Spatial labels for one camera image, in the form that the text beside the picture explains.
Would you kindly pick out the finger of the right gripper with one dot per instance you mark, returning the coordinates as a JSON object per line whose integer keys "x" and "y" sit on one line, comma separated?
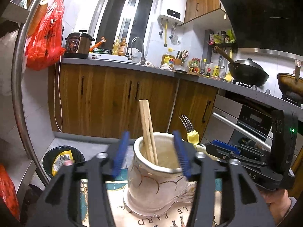
{"x": 226, "y": 146}

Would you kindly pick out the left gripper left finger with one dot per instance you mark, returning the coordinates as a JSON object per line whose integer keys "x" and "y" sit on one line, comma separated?
{"x": 59, "y": 204}

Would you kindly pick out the gold metal fork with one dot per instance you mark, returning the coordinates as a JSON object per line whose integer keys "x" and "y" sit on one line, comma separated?
{"x": 187, "y": 123}

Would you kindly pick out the kitchen faucet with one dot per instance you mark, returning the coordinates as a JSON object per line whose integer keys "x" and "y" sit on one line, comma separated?
{"x": 142, "y": 58}

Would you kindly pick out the person's right hand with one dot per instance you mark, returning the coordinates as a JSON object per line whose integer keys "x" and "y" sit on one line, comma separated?
{"x": 279, "y": 203}

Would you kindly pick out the built-in oven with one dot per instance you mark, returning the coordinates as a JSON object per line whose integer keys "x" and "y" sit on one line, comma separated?
{"x": 239, "y": 122}

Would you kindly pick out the black trash bin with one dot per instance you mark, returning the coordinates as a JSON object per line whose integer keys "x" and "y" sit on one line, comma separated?
{"x": 55, "y": 158}

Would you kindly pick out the red plastic bag lower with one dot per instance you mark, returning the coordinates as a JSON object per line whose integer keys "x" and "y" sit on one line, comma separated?
{"x": 8, "y": 193}

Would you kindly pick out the white floral ceramic utensil holder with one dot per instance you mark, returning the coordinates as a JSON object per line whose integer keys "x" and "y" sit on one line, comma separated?
{"x": 147, "y": 179}

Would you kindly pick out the knife block with scissors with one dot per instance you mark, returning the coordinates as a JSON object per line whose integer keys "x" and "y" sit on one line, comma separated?
{"x": 181, "y": 57}

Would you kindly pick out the large yellow oil jug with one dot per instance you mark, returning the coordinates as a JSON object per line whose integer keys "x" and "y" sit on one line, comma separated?
{"x": 168, "y": 57}

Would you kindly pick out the black range hood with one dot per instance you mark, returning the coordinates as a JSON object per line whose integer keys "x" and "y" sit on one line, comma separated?
{"x": 270, "y": 25}

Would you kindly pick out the amber oil bottle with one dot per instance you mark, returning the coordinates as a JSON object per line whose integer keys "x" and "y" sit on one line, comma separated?
{"x": 122, "y": 47}

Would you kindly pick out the yellow oil bottle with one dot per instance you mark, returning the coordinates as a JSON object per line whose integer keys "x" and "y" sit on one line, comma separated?
{"x": 116, "y": 46}

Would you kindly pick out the white water heater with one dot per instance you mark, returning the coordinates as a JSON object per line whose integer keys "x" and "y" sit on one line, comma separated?
{"x": 173, "y": 11}

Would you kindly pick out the electric pressure cooker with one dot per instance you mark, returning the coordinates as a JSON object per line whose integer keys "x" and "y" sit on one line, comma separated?
{"x": 78, "y": 44}

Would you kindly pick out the red plastic bag hanging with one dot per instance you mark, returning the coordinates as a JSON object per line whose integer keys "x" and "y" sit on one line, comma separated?
{"x": 45, "y": 46}

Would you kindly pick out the black wok with handle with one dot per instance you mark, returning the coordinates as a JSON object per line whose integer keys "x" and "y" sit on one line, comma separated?
{"x": 245, "y": 71}

